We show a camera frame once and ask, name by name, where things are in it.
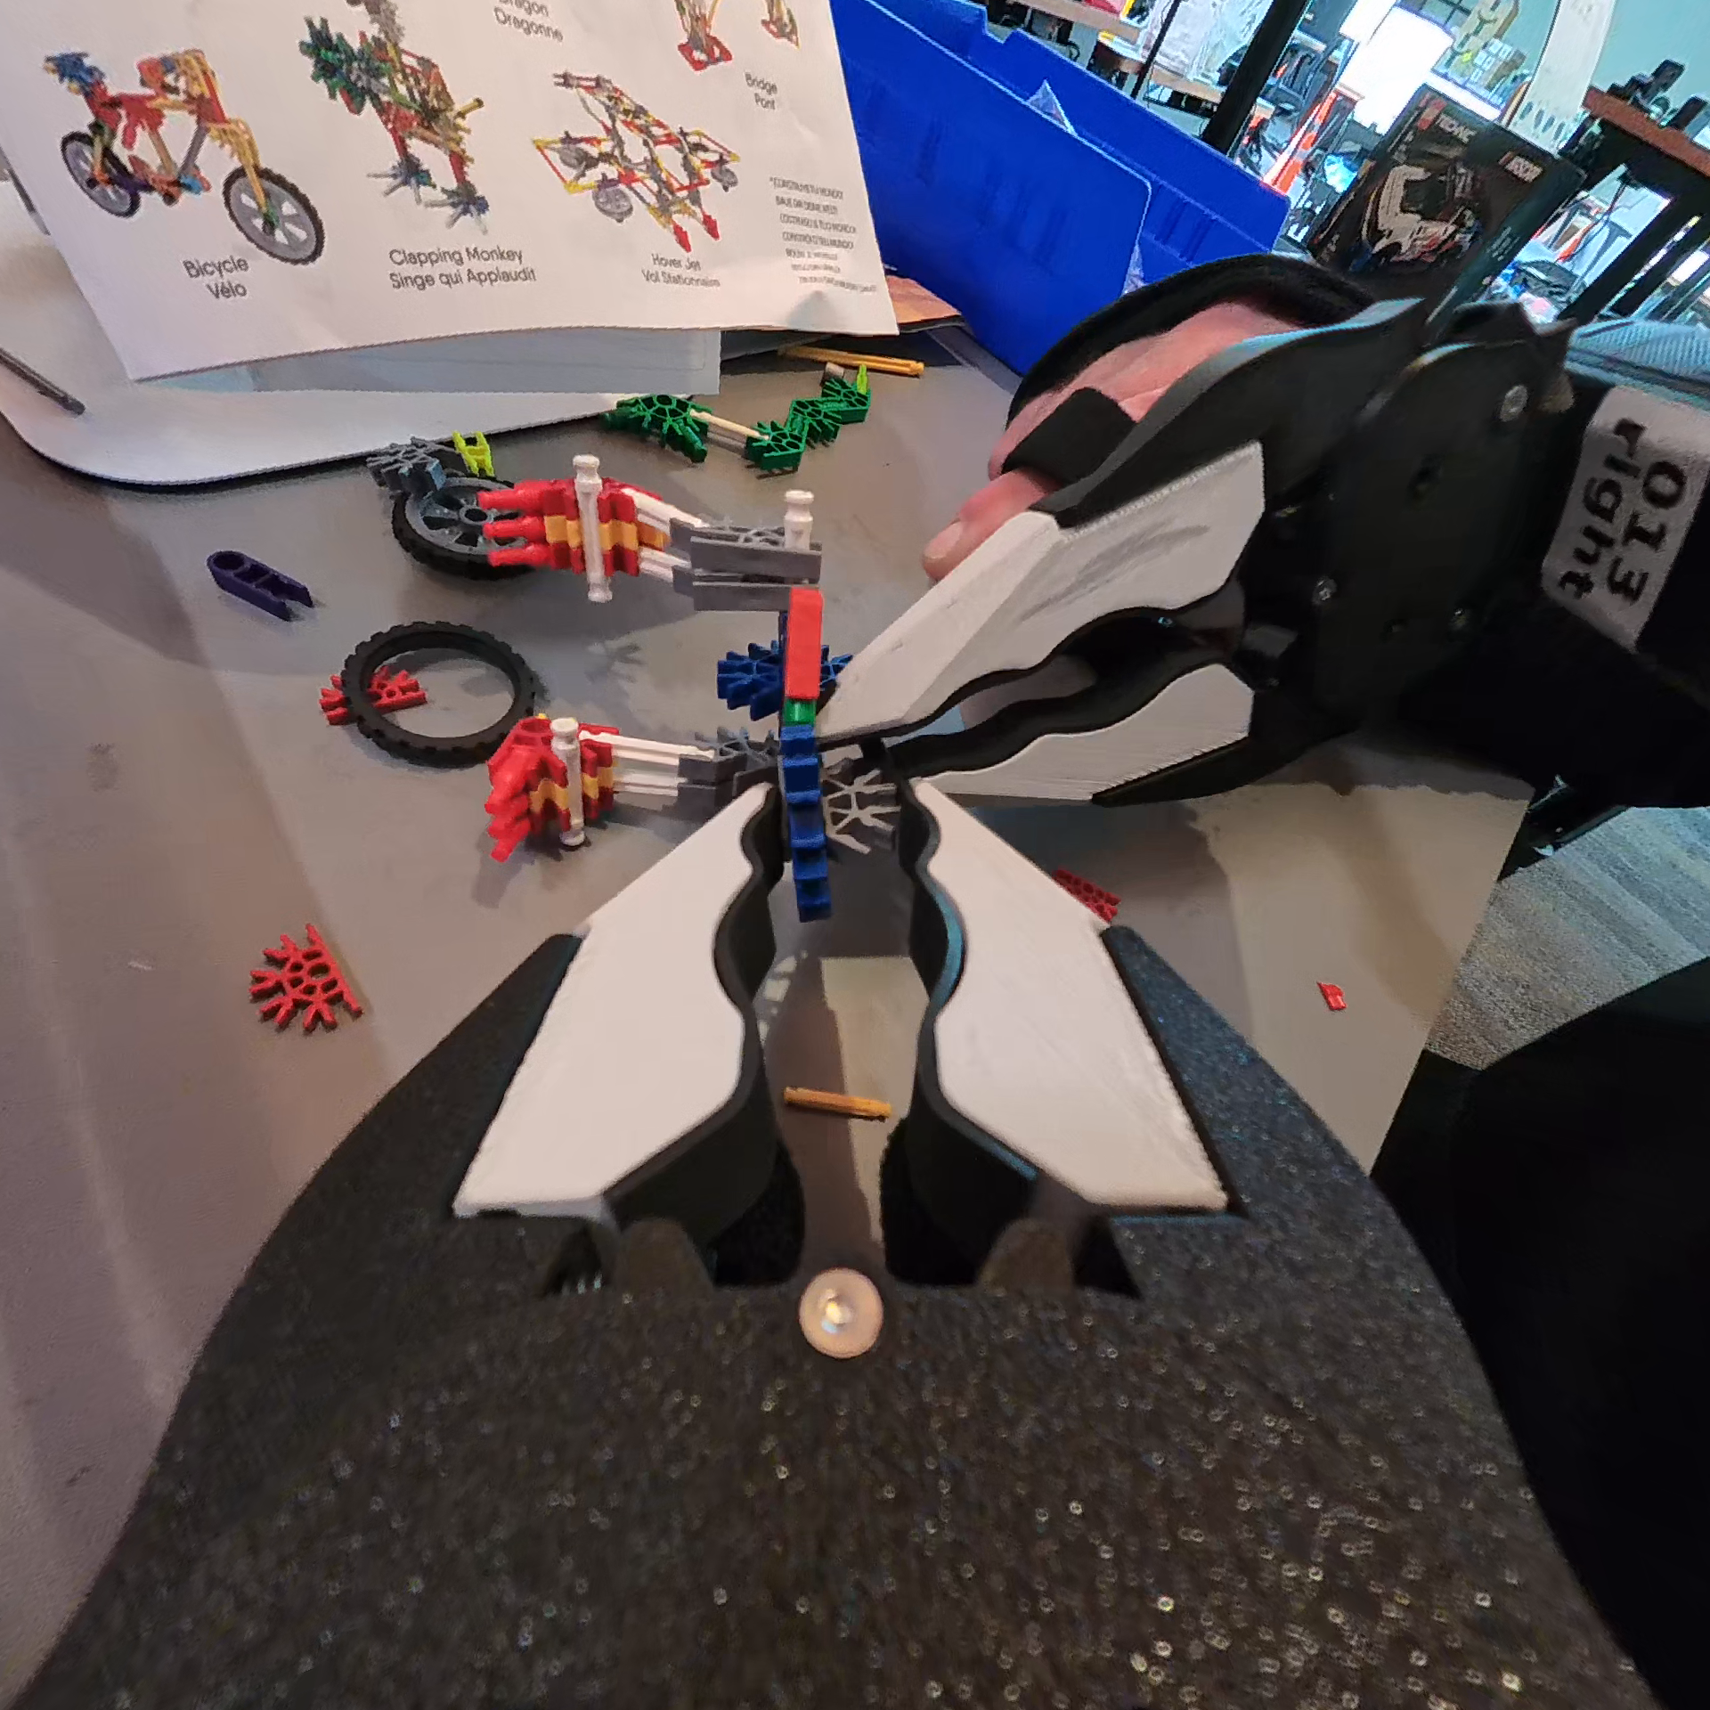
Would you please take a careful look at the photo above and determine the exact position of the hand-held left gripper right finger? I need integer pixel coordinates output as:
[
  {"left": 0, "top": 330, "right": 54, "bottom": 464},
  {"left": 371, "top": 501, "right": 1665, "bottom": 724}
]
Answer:
[{"left": 905, "top": 781, "right": 1231, "bottom": 1216}]

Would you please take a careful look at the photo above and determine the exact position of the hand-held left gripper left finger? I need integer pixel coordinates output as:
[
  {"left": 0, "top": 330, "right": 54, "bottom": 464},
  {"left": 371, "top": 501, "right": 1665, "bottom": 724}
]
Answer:
[{"left": 455, "top": 781, "right": 789, "bottom": 1227}]

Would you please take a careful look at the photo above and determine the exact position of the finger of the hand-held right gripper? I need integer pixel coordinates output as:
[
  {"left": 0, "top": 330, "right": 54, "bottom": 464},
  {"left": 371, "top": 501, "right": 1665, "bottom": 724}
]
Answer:
[
  {"left": 899, "top": 656, "right": 1262, "bottom": 807},
  {"left": 807, "top": 440, "right": 1270, "bottom": 752}
]

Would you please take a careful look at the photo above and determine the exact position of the blue snowflake connector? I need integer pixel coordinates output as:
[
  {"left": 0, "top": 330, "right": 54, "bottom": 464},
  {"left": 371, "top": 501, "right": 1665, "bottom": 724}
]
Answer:
[{"left": 778, "top": 729, "right": 836, "bottom": 924}]

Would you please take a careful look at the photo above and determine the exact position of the colourful construction toy model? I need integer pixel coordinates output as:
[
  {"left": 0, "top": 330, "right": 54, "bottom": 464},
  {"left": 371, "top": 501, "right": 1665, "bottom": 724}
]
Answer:
[{"left": 474, "top": 454, "right": 910, "bottom": 924}]

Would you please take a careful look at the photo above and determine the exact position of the person's right hand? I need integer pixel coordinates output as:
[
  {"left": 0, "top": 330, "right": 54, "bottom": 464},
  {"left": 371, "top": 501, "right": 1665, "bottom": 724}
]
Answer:
[{"left": 922, "top": 305, "right": 1320, "bottom": 583}]

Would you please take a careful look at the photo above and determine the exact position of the black toy car box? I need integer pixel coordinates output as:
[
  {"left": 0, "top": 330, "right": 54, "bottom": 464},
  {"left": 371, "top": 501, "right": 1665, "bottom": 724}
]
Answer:
[{"left": 1301, "top": 89, "right": 1582, "bottom": 317}]

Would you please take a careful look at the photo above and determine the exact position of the orange traffic cone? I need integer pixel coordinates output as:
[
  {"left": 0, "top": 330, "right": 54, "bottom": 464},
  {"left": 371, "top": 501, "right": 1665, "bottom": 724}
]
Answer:
[{"left": 1270, "top": 100, "right": 1337, "bottom": 196}]

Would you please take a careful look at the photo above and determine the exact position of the blue plastic bin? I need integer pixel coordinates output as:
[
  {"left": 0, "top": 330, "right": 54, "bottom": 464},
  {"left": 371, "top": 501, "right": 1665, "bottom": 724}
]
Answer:
[{"left": 829, "top": 0, "right": 1290, "bottom": 377}]

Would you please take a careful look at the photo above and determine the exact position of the black rubber tire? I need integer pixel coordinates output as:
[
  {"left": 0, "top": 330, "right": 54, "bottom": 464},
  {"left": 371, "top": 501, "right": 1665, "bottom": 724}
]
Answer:
[{"left": 340, "top": 623, "right": 541, "bottom": 772}]

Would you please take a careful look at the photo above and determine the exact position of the small red connector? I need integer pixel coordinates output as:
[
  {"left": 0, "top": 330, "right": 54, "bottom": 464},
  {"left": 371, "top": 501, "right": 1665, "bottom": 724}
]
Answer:
[{"left": 318, "top": 670, "right": 428, "bottom": 725}]

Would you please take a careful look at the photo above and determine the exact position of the black metal pole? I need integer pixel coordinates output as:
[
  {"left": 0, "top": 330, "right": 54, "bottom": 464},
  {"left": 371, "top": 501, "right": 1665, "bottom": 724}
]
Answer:
[{"left": 1201, "top": 0, "right": 1303, "bottom": 156}]

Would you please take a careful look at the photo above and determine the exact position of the white instruction booklet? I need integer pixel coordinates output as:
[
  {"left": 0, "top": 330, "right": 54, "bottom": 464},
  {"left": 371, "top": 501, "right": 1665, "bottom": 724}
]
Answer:
[{"left": 253, "top": 329, "right": 721, "bottom": 395}]

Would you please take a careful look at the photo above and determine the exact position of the black wheel with grey hub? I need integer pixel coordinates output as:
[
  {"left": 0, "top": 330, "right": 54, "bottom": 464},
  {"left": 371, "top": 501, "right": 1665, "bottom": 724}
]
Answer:
[{"left": 393, "top": 470, "right": 537, "bottom": 578}]

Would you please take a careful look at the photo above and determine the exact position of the person's torso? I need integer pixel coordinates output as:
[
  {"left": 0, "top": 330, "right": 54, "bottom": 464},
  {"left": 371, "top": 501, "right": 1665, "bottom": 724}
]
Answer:
[{"left": 1377, "top": 963, "right": 1710, "bottom": 1700}]

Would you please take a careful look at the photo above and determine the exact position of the purple connector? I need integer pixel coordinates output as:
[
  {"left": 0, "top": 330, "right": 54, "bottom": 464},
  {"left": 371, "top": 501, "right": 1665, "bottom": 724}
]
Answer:
[{"left": 206, "top": 547, "right": 316, "bottom": 618}]

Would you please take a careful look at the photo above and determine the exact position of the toy models instruction sheet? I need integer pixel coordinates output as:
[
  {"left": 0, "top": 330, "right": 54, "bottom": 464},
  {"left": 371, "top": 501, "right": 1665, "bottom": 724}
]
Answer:
[{"left": 0, "top": 0, "right": 899, "bottom": 382}]

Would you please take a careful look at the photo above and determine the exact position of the green connector chain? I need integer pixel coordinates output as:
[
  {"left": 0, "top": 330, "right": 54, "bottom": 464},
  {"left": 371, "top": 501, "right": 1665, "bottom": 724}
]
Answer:
[{"left": 600, "top": 364, "right": 877, "bottom": 472}]

